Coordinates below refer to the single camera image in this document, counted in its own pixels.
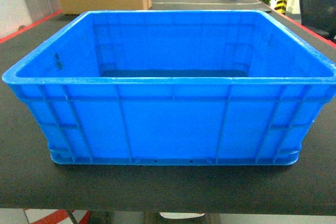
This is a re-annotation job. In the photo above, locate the large blue plastic crate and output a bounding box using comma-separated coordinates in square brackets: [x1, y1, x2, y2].
[2, 10, 335, 166]

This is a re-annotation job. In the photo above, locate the black office chair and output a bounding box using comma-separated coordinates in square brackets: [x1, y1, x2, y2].
[299, 0, 335, 40]

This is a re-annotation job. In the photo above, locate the yellow black striped bollard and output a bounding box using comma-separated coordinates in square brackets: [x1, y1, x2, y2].
[274, 0, 288, 15]

